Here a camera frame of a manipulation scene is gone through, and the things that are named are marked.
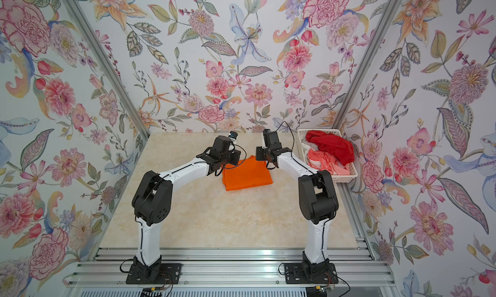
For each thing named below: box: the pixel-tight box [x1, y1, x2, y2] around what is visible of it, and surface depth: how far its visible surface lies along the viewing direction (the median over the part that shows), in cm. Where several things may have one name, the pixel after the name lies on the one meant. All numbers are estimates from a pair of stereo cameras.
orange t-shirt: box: [222, 154, 274, 192], surface depth 100 cm
